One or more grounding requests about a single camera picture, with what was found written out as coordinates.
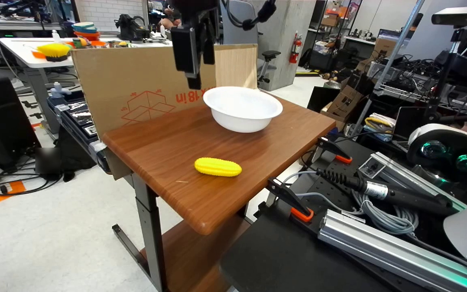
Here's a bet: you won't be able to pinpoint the white plastic bowl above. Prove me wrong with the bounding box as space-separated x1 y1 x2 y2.
201 86 286 135

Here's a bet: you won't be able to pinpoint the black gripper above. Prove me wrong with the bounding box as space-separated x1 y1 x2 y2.
185 0 221 91

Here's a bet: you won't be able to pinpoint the colourful stacked dishes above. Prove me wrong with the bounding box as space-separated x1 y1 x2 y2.
70 21 103 49

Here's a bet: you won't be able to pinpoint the black desktop device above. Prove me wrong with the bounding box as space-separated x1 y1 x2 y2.
115 13 151 43

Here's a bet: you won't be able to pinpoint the white pegboard panel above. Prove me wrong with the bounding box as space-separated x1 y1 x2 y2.
73 0 151 33

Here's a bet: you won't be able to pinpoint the black bag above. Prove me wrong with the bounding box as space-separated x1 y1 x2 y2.
34 127 98 184

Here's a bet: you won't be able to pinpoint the yellow corn cob toy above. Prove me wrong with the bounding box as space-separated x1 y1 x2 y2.
193 156 244 179

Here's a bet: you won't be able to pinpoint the silver aluminium rail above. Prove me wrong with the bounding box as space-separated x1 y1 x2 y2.
357 151 467 214
317 208 467 292

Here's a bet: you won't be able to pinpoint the grey coiled cable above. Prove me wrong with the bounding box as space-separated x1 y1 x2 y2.
352 189 422 237

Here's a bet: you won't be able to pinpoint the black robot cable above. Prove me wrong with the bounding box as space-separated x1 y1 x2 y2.
223 0 279 33

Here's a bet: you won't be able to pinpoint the brown cardboard box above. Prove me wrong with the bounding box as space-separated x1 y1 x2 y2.
325 85 367 124

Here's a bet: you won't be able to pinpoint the grey metal table leg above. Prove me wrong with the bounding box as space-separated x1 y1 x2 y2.
111 172 171 292

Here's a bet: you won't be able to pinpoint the black camera on stand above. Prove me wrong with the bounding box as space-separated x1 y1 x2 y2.
432 5 467 28

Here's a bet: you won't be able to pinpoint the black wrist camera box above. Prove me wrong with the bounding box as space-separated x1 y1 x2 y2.
171 26 200 75

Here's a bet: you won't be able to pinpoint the white work table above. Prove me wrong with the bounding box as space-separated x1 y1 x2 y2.
0 36 184 137

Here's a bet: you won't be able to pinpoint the silver metal pole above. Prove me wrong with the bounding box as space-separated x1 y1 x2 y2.
351 0 427 138

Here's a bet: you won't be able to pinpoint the orange floor tape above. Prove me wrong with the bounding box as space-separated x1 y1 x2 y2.
0 180 28 206

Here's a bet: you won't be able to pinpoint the white headset green lenses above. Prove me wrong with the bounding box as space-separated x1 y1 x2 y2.
406 122 467 189

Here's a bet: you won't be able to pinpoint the seated person dark clothes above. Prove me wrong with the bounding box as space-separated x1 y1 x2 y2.
159 15 179 31

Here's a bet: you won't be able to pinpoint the black corrugated cable connector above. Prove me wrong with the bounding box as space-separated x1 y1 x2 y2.
313 166 454 218

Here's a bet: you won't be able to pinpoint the red fire extinguisher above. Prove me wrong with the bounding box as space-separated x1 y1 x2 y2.
289 33 305 65

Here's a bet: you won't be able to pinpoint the brown cardboard panel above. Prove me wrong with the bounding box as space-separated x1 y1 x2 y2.
70 44 218 140

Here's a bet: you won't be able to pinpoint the black clamp orange tip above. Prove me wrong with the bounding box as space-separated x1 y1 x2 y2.
312 135 355 167
265 177 318 224

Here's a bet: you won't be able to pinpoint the grey office chair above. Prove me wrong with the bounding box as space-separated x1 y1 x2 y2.
219 0 283 88

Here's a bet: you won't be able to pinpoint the clear plastic bottle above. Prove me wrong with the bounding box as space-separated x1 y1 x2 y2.
47 80 65 107

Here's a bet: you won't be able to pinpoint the yellow round toy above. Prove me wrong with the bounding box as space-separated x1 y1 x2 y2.
36 43 73 62

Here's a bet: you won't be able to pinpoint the brown lower table shelf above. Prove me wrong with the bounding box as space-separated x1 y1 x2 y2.
138 216 252 292

